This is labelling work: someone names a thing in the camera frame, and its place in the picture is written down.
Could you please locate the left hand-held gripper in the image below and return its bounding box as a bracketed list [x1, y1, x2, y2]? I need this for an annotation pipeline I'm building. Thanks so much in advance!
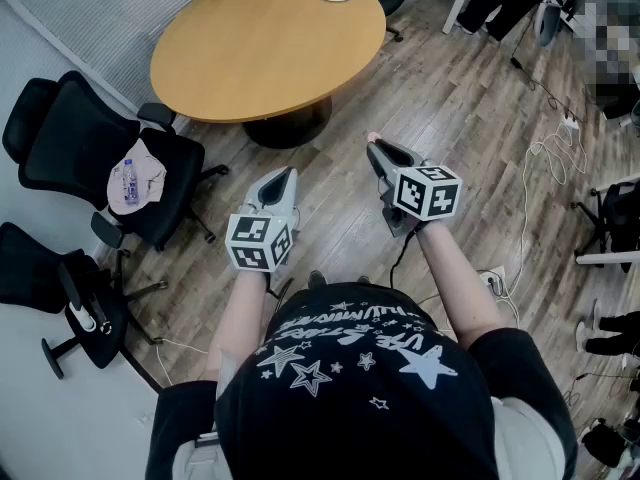
[224, 166, 302, 274]

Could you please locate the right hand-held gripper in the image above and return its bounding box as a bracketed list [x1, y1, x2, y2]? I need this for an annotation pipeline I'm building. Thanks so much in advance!
[366, 137, 464, 239]

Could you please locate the person's right forearm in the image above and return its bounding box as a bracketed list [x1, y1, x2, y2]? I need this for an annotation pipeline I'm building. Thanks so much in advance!
[416, 220, 505, 350]

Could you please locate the person's left forearm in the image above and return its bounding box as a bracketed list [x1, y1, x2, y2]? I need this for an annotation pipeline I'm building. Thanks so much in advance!
[206, 266, 267, 385]

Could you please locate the black round table base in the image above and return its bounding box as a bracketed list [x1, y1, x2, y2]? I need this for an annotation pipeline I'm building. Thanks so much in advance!
[242, 95, 334, 151]

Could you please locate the pink cloth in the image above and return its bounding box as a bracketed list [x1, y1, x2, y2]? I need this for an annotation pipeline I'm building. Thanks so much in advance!
[106, 137, 168, 217]

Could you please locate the clear plastic water bottle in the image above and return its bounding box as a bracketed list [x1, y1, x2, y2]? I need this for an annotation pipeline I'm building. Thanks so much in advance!
[121, 157, 140, 207]

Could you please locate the white floor socket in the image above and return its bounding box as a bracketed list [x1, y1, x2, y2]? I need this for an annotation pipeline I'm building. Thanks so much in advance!
[478, 265, 508, 290]

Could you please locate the white desk leg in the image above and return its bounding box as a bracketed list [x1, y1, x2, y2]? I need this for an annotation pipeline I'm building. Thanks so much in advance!
[441, 0, 480, 36]

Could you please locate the grey office chair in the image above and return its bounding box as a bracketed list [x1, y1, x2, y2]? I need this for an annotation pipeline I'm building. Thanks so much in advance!
[533, 0, 577, 48]

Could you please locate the black star print t-shirt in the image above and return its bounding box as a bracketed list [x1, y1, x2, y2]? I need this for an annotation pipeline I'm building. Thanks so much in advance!
[144, 282, 580, 480]

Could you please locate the white desk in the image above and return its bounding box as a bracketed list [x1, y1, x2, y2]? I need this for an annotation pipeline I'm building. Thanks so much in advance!
[574, 250, 640, 267]

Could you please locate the black bag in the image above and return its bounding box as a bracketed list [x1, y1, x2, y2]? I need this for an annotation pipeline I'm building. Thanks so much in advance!
[581, 416, 640, 470]

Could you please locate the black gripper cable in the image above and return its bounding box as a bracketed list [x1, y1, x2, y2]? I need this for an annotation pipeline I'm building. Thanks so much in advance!
[388, 228, 420, 290]

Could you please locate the long white cable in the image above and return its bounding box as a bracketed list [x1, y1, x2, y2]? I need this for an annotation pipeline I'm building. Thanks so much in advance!
[492, 122, 589, 328]

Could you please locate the black floor cable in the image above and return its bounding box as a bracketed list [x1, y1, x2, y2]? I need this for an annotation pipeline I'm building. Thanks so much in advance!
[509, 56, 584, 122]

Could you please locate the thin white cable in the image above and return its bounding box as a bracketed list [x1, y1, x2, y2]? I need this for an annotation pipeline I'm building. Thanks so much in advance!
[154, 336, 211, 387]

